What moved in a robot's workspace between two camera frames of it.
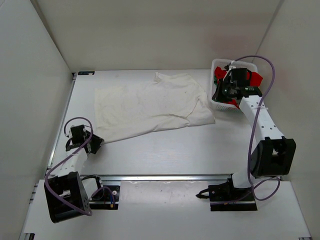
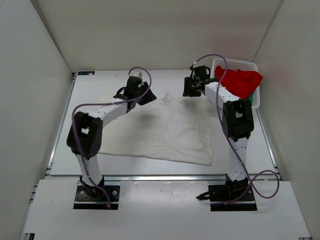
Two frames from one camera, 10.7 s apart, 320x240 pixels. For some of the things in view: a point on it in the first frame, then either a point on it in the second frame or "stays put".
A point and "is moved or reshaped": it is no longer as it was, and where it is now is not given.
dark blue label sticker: x=86 y=73 stays put
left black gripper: x=97 y=140 -> x=149 y=97
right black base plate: x=225 y=197 stays put
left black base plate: x=107 y=197 stays put
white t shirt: x=172 y=99 is moved or reshaped
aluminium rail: x=154 y=178 stays put
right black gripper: x=218 y=96 -> x=188 y=92
